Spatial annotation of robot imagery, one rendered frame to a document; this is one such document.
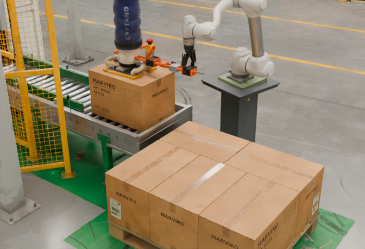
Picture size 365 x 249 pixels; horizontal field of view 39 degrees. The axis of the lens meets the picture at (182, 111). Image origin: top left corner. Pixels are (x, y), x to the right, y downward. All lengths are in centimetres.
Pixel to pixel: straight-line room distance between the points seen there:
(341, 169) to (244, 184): 155
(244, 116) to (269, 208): 146
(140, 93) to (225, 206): 119
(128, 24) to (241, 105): 123
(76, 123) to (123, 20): 98
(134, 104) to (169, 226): 110
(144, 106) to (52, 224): 114
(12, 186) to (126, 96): 112
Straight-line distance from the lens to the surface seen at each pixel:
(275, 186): 357
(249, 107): 465
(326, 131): 552
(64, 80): 527
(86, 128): 441
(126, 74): 417
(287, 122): 563
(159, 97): 419
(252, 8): 405
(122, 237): 392
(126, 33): 411
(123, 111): 424
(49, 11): 414
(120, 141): 416
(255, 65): 435
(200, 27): 371
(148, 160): 381
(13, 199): 432
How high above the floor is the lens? 252
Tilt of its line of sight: 26 degrees down
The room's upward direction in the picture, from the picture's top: straight up
